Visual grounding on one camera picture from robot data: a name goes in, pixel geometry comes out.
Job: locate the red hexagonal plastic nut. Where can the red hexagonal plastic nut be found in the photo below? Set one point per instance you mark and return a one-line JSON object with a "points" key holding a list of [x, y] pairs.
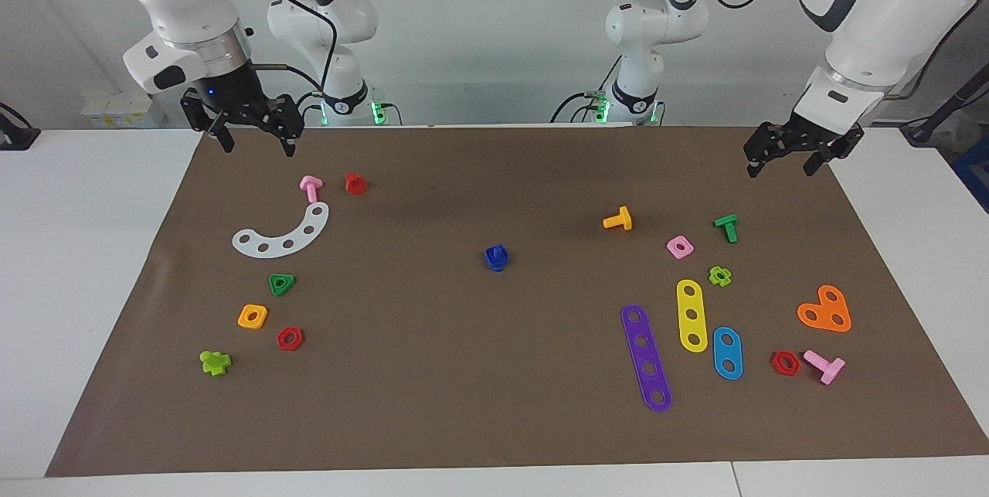
{"points": [[280, 340], [775, 364]]}

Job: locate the light green cross nut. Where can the light green cross nut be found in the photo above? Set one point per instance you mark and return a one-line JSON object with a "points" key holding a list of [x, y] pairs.
{"points": [[714, 277]]}

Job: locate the pink square plastic nut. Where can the pink square plastic nut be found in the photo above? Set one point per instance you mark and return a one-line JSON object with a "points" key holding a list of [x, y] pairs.
{"points": [[671, 244]]}

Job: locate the white curved five-hole plate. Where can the white curved five-hole plate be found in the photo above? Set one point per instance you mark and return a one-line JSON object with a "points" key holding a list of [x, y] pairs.
{"points": [[298, 237]]}

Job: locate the orange angled three-hole plate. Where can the orange angled three-hole plate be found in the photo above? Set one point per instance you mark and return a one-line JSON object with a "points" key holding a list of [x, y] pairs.
{"points": [[825, 313]]}

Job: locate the blue two-hole plastic strip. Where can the blue two-hole plastic strip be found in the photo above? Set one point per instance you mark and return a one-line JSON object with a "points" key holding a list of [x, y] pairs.
{"points": [[727, 352]]}

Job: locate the blue square plastic nut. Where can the blue square plastic nut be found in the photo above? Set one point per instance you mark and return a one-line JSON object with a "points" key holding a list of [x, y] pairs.
{"points": [[489, 256]]}

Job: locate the lime green cross screw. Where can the lime green cross screw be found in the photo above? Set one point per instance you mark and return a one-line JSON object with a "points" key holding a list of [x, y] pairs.
{"points": [[215, 363]]}

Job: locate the brown table mat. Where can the brown table mat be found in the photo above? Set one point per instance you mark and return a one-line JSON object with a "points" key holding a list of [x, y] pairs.
{"points": [[494, 365]]}

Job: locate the white small box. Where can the white small box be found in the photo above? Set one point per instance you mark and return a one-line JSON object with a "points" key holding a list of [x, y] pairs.
{"points": [[124, 109]]}

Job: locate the yellow three-hole plastic strip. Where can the yellow three-hole plastic strip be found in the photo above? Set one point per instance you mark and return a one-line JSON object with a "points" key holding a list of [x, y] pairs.
{"points": [[689, 304]]}

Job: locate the blue crate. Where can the blue crate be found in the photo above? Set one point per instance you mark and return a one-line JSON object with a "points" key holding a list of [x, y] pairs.
{"points": [[975, 172]]}

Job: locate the purple four-hole plastic strip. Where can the purple four-hole plastic strip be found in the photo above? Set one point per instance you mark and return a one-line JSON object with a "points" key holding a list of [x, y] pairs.
{"points": [[637, 329]]}

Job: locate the dark green plastic screw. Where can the dark green plastic screw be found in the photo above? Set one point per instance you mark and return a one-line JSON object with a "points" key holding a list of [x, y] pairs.
{"points": [[727, 225]]}

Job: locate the pink plastic screw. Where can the pink plastic screw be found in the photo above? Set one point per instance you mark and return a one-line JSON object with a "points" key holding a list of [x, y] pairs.
{"points": [[827, 367], [310, 186]]}

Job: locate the orange plastic screw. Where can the orange plastic screw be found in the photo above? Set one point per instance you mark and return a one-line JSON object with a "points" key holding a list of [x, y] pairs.
{"points": [[620, 219]]}

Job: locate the green triangular plastic nut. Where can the green triangular plastic nut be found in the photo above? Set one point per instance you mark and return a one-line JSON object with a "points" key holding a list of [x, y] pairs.
{"points": [[290, 280]]}

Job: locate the orange square plastic nut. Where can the orange square plastic nut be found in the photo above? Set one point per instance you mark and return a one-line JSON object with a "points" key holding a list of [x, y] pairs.
{"points": [[243, 321]]}

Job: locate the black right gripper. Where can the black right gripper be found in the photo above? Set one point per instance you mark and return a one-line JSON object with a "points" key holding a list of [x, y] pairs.
{"points": [[236, 95]]}

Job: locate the red hex-head plastic screw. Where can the red hex-head plastic screw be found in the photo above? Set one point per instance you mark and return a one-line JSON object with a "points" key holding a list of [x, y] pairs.
{"points": [[355, 185]]}

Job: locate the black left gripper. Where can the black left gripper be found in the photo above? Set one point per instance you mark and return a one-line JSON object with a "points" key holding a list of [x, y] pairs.
{"points": [[811, 134]]}

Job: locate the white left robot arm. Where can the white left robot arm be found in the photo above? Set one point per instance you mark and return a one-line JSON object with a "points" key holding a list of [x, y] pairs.
{"points": [[881, 10]]}

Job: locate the blue triangle-head plastic screw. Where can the blue triangle-head plastic screw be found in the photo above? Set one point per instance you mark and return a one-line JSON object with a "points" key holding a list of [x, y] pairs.
{"points": [[497, 267]]}

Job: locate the black tripod stand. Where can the black tripod stand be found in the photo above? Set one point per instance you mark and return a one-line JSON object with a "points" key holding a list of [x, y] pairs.
{"points": [[946, 107]]}

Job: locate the black clamp mount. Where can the black clamp mount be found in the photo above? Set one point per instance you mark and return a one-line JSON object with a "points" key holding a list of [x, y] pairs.
{"points": [[15, 134]]}

